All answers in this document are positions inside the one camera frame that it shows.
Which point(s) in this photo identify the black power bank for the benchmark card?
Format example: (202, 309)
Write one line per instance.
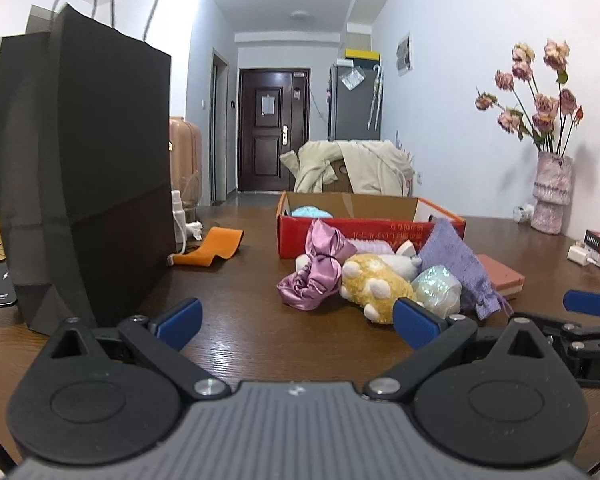
(0, 287)

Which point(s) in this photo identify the small white bottle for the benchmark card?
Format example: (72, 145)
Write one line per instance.
(524, 213)

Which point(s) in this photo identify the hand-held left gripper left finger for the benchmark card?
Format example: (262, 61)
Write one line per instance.
(180, 322)

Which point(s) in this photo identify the iridescent pouch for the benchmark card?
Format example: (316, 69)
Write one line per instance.
(437, 290)

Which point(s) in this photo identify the pink suitcase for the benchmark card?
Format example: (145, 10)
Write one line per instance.
(185, 160)

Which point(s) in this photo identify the pink textured vase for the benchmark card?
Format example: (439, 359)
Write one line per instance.
(550, 195)

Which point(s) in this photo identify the white wall electrical panel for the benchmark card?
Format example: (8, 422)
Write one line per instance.
(404, 54)

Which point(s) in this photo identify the beige jacket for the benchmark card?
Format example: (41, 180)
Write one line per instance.
(370, 165)

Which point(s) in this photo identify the clear plastic bag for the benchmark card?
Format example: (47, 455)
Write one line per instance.
(352, 79)

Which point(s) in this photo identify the yellow box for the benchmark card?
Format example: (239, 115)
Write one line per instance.
(362, 55)

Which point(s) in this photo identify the blue plush toy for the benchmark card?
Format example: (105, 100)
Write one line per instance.
(310, 211)

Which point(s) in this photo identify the yellow and white plush toy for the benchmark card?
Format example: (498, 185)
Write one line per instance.
(375, 280)

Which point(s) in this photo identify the black paper shopping bag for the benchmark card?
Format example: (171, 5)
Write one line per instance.
(80, 160)

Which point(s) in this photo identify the round ceiling light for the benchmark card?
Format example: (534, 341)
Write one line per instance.
(301, 15)

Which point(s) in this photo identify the dried pink roses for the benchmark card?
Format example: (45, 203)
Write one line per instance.
(545, 105)

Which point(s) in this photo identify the lilac fluffy cloth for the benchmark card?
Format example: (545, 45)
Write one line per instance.
(372, 246)

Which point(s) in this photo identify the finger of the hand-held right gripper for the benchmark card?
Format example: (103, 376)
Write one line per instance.
(565, 332)
(587, 302)

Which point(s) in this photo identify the white power adapter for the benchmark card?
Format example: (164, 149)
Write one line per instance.
(579, 254)

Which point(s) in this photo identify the dark brown entrance door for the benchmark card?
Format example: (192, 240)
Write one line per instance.
(272, 160)

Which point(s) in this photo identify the white folded umbrella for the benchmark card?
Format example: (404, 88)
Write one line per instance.
(376, 95)

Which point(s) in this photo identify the red cardboard box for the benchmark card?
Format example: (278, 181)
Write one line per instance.
(330, 237)

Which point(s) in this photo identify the grey refrigerator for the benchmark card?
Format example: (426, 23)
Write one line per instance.
(350, 115)

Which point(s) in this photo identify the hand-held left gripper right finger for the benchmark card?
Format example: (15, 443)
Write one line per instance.
(415, 325)

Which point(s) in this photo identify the white spray bottle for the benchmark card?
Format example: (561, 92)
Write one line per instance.
(178, 215)

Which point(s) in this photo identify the pink notebook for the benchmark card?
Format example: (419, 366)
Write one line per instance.
(502, 272)

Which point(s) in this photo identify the brown chair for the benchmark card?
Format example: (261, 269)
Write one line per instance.
(337, 180)

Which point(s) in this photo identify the grey interior door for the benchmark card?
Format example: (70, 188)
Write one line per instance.
(220, 135)

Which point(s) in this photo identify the purple satin scrunchie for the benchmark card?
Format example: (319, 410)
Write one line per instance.
(325, 250)

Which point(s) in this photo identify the white paper notice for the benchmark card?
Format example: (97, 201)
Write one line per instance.
(268, 104)

